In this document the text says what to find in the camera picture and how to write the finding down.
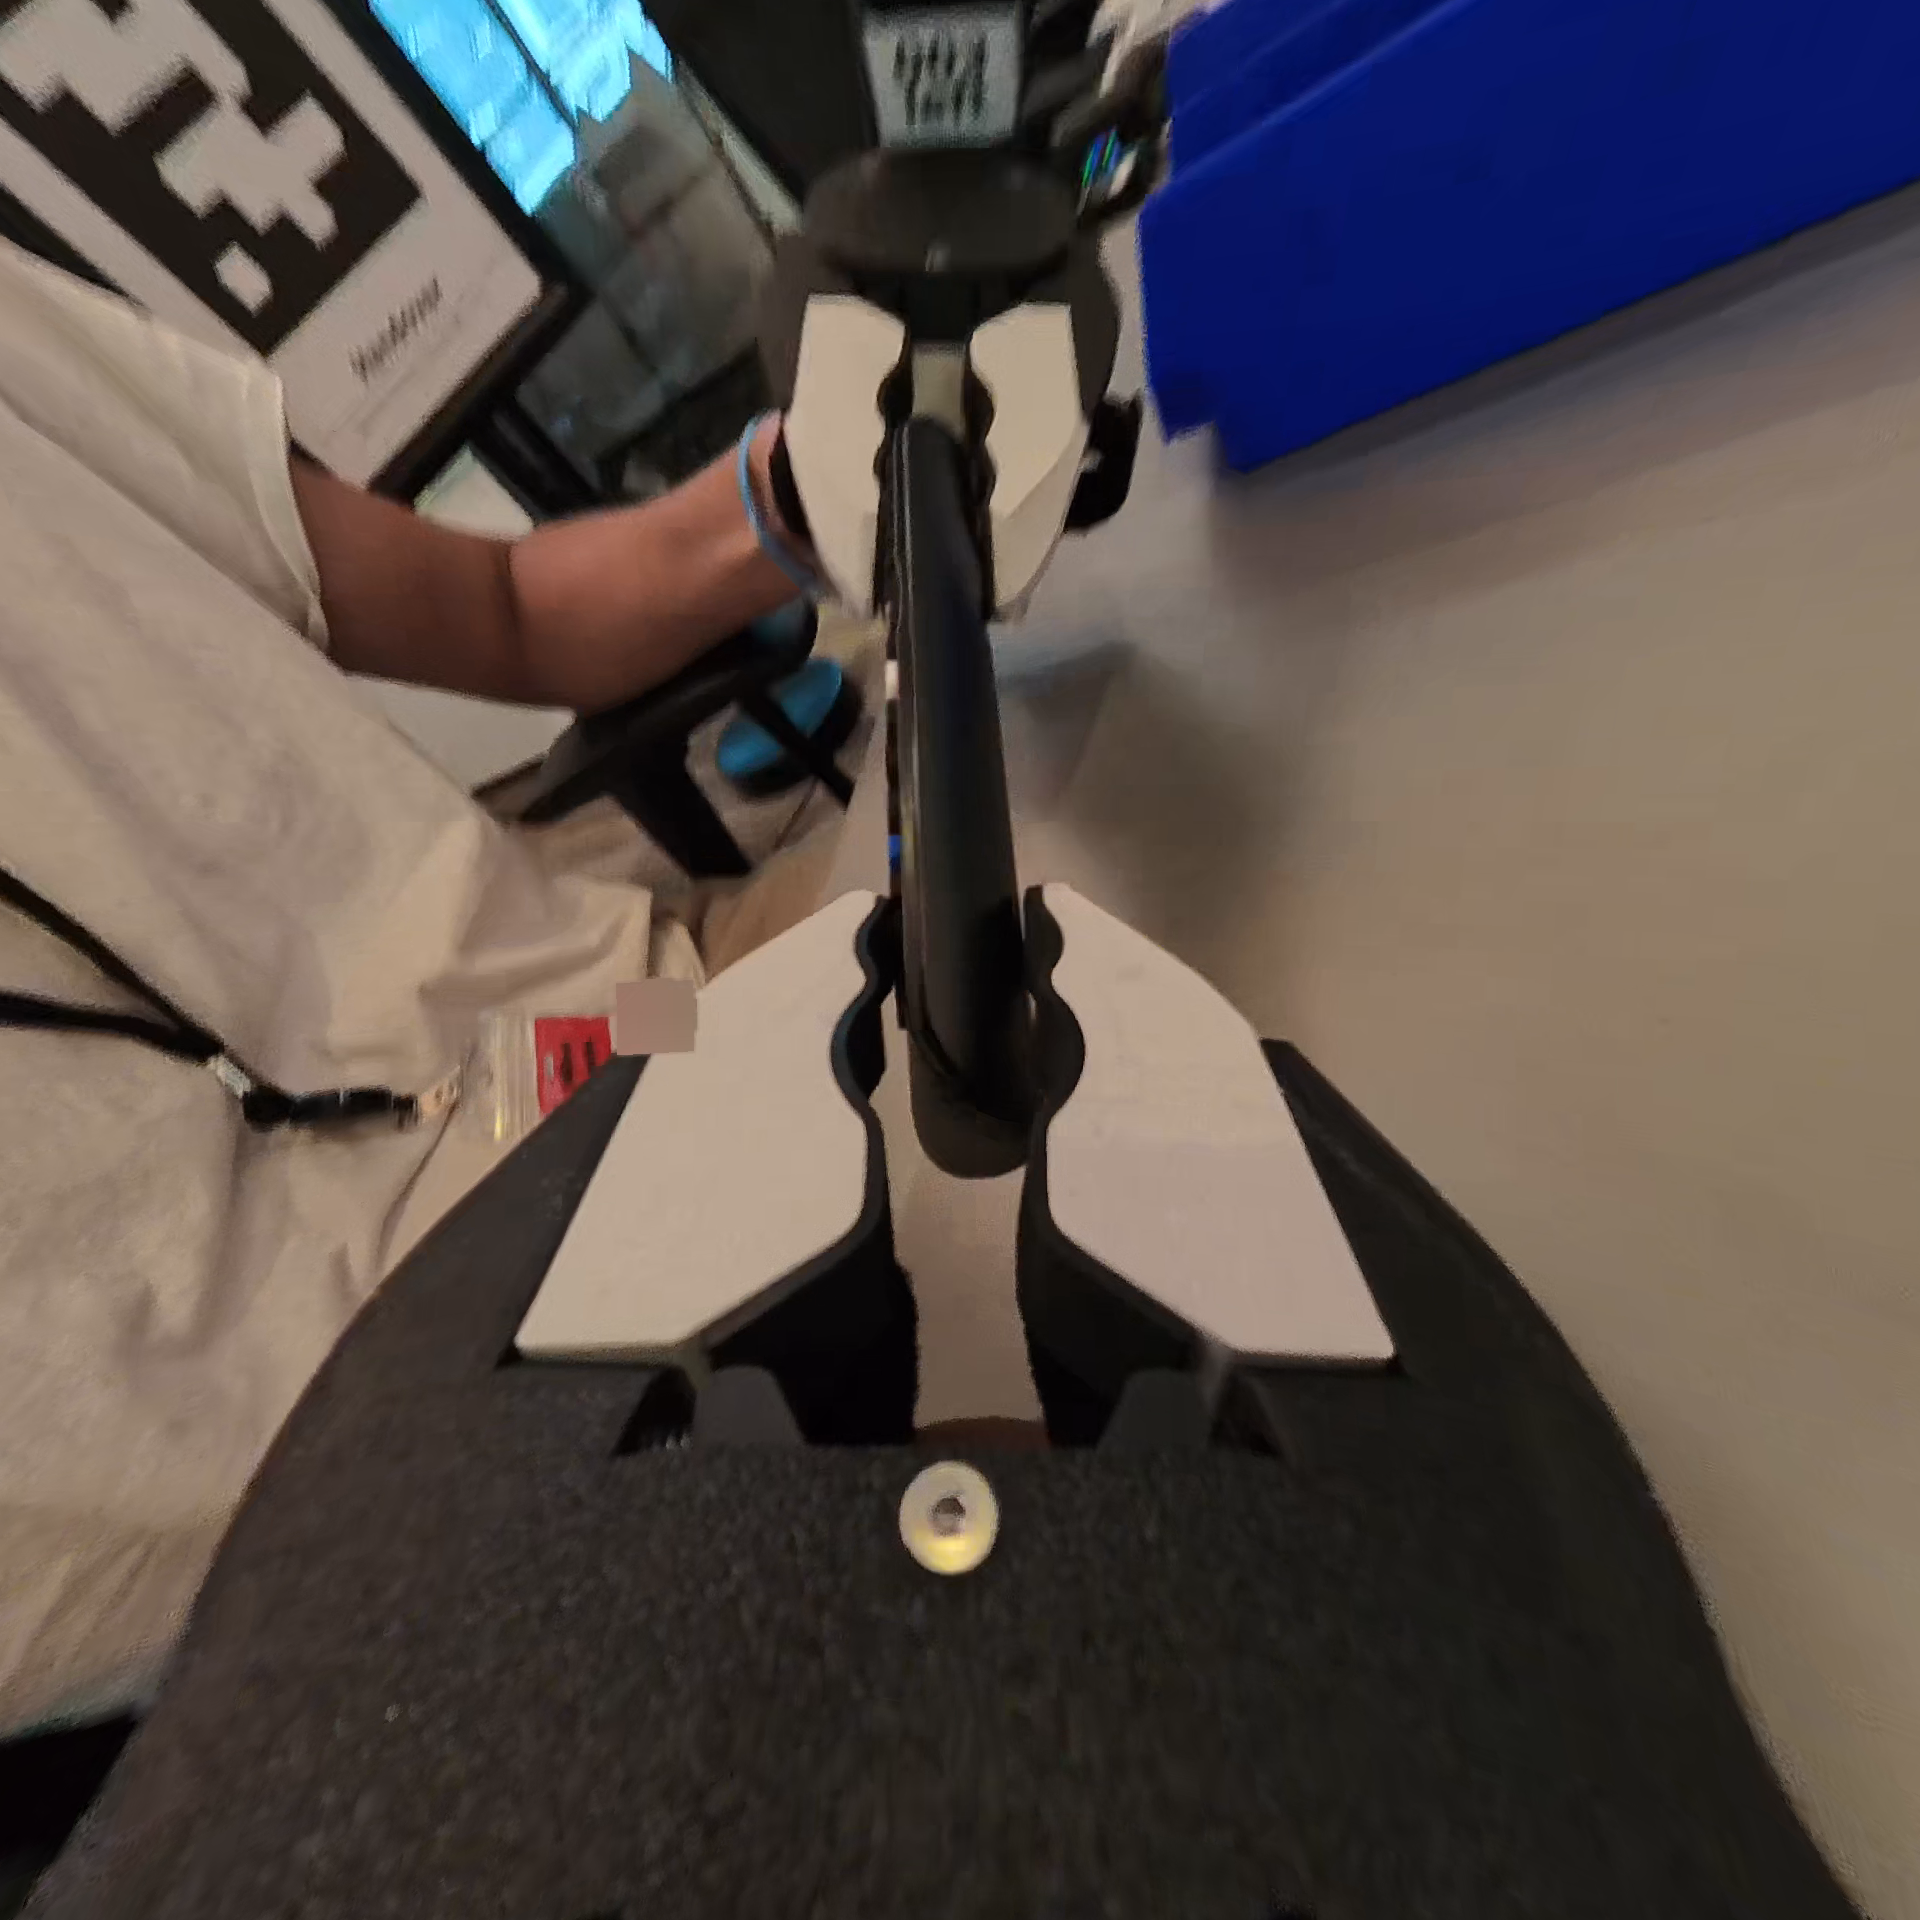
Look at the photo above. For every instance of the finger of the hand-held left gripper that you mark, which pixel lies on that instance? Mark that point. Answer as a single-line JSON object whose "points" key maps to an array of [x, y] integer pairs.
{"points": [[832, 434], [1042, 434]]}

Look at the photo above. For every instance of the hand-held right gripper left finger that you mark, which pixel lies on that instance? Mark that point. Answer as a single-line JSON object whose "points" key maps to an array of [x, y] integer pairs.
{"points": [[721, 1185]]}

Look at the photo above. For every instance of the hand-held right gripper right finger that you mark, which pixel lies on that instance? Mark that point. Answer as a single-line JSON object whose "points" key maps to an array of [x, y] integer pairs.
{"points": [[1201, 1185]]}

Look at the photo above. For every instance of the black oblong device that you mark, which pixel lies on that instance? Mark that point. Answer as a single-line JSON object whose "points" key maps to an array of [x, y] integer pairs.
{"points": [[953, 781]]}

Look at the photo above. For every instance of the blue storage bin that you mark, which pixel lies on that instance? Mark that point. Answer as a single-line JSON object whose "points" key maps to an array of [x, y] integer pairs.
{"points": [[1500, 225]]}

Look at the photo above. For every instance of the person's left forearm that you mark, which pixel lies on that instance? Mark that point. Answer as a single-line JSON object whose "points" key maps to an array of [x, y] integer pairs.
{"points": [[571, 600]]}

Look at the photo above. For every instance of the blue wristband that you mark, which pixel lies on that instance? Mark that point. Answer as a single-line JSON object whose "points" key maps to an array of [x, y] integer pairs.
{"points": [[750, 511]]}

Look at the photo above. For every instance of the red badge card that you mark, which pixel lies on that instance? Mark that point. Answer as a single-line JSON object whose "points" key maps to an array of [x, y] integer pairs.
{"points": [[571, 1059]]}

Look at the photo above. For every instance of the chair base blue casters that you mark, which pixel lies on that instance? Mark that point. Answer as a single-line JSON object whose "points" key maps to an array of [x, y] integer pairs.
{"points": [[660, 734]]}

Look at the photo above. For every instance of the person in white shirt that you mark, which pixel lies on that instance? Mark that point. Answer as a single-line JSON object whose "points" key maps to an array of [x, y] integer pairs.
{"points": [[195, 750]]}

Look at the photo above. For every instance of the framed marker sign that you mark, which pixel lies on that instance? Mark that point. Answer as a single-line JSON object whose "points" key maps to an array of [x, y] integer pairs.
{"points": [[180, 91]]}

